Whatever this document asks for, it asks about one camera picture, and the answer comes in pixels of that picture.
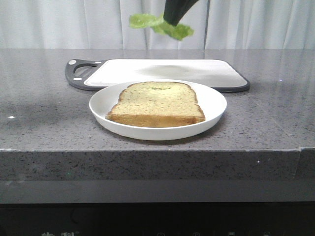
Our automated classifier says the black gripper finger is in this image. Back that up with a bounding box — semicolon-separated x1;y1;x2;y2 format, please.
163;0;197;26

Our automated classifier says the green lettuce leaf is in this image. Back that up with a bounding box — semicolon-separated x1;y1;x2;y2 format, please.
129;14;194;41

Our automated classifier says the bottom bread slice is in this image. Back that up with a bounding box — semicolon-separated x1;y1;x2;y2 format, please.
106;82;205;128

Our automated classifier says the white round plate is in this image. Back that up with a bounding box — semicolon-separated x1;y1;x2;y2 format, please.
89;79;227;141

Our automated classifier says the white curtain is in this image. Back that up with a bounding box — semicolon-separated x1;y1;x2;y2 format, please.
0;0;315;50

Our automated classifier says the black appliance front panel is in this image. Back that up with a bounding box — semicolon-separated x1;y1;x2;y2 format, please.
0;203;315;236

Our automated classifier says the white cutting board black handle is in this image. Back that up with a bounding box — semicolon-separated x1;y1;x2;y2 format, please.
65;59;250;92

